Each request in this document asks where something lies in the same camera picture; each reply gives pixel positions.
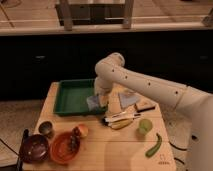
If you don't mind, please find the orange bowl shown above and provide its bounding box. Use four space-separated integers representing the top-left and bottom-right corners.
50 132 80 165

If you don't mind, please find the dark red bowl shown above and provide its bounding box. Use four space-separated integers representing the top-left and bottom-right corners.
21 134 49 163

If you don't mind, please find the light blue cloth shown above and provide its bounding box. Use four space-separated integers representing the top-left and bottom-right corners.
118 92 140 109

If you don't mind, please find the small metal cup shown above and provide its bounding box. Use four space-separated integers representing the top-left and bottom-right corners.
38 121 54 138

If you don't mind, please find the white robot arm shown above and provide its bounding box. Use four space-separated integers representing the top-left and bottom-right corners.
94 53 213 171

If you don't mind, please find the dark grape bunch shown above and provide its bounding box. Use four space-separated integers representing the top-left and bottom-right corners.
70 128 80 152

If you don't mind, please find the yellow banana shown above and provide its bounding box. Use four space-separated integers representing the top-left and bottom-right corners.
110 119 133 130

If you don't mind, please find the green pear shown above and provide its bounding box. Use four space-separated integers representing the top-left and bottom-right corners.
138 119 153 135

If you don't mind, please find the green cucumber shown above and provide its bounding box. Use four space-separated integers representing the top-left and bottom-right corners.
145 133 162 158

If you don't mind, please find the green plastic tray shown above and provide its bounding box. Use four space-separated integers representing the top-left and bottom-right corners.
53 79 107 116

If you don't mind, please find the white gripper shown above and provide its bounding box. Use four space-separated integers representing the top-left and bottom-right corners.
94 77 112 107

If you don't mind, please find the red apple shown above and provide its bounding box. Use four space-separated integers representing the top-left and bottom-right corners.
77 124 89 138

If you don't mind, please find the blue sponge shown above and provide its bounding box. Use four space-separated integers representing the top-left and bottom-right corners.
86 96 100 110

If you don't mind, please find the black tool beside table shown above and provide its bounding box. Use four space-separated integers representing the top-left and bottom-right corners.
15 129 29 171

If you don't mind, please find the black cable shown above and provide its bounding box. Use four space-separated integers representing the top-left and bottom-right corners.
168 141 186 166

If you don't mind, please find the wooden block with black edge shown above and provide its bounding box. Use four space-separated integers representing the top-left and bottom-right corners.
135 100 155 112

